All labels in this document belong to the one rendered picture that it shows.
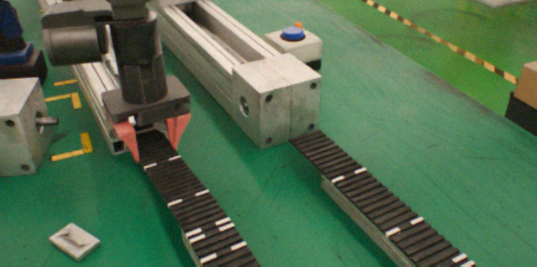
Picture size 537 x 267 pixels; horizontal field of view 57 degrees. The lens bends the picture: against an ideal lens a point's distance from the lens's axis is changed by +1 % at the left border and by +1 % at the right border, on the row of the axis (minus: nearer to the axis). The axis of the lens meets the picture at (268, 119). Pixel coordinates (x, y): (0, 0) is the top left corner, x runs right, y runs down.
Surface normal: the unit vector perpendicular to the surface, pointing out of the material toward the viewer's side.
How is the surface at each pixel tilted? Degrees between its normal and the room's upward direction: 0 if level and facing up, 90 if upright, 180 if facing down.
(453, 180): 0
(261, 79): 0
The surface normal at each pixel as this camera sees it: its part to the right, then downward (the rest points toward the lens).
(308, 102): 0.48, 0.47
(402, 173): 0.00, -0.84
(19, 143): 0.13, 0.53
